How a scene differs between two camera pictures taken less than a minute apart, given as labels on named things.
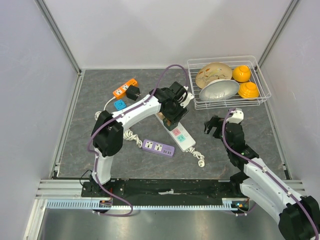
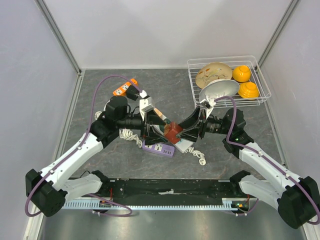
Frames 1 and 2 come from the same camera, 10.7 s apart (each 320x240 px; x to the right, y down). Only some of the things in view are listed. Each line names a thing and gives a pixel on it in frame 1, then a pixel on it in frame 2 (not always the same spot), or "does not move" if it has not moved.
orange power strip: [121, 92] does not move
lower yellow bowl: [248, 90] does not move
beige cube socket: [160, 115] does not move
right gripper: [215, 121] -> [191, 135]
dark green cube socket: [169, 124] -> [166, 128]
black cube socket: [133, 92] does not move
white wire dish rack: [227, 81] does not move
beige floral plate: [211, 71] does not move
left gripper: [181, 113] -> [152, 138]
